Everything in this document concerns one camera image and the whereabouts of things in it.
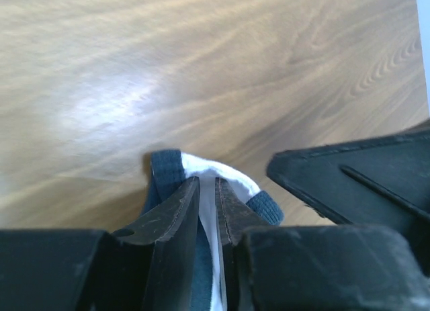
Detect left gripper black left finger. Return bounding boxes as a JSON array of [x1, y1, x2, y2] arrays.
[[1, 177, 200, 310]]

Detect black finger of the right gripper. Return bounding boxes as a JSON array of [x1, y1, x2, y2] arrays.
[[267, 121, 429, 248]]

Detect white printed tank top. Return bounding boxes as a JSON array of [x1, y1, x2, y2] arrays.
[[142, 149, 284, 310]]

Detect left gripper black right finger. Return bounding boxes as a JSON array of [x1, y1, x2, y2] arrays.
[[215, 178, 429, 310]]

